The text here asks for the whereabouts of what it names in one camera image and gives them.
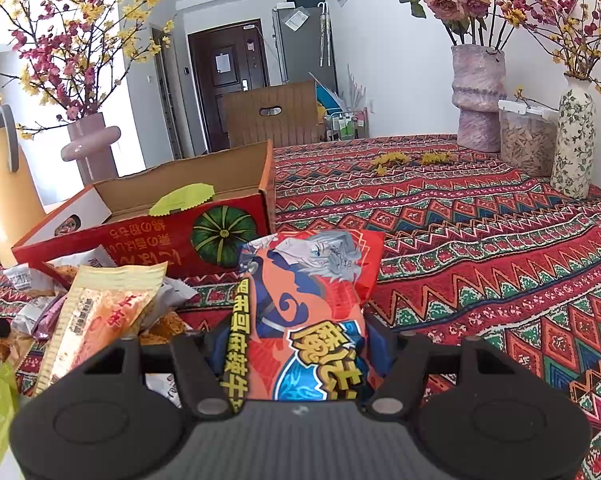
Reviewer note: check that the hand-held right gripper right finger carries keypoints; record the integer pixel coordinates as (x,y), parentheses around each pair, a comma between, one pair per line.
(380,346)

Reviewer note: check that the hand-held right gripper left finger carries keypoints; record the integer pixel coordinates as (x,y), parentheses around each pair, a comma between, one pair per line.
(190,360)

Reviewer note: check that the pile of mixed snack packets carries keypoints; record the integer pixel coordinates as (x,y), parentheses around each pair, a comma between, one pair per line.
(30,310)

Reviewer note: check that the red cartoon-print snack packet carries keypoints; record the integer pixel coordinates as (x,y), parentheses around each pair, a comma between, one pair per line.
(305,320)

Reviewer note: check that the orange cream-edged snack packet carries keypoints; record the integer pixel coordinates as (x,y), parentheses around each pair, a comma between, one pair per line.
(95,320)

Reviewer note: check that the red pumpkin-print cardboard box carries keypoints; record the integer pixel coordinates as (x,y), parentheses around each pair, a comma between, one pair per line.
(145,240)

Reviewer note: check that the yellow thermos jug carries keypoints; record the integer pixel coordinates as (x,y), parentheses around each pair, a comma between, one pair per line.
(5,200)

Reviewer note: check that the fallen yellow flowers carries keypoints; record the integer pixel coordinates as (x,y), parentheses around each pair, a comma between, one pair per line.
(390,160)
(438,156)

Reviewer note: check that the rack with bottles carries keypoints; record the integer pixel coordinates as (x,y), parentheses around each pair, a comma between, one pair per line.
(345,127)

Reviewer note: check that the wooden chair back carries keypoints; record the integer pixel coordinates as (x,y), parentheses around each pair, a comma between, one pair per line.
(290,125)

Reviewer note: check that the clear lidded food container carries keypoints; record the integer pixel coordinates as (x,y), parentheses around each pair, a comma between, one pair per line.
(525,145)

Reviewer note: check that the white feather bundle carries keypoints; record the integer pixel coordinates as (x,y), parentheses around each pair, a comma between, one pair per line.
(353,87)

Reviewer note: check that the mottled pink tall vase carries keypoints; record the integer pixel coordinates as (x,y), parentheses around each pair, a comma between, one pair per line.
(478,100)

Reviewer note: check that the dark brown door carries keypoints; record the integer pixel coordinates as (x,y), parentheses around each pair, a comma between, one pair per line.
(205,90)

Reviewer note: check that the pink and yellow blossom branches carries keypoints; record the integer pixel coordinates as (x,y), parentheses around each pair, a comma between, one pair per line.
(73,67)

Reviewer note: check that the white floral-print vase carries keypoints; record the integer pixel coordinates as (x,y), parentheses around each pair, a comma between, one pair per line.
(573,145)

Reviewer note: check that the grey refrigerator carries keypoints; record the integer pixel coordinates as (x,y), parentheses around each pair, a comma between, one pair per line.
(305,55)

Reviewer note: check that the hanging white umbrellas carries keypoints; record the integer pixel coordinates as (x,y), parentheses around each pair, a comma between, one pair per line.
(322,35)

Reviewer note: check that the dried rose bouquet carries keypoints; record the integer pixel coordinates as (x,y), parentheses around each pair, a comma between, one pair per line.
(445,2)

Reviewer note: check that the red and yellow blossom twigs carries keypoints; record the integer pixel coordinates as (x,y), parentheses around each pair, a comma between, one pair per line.
(578,52)

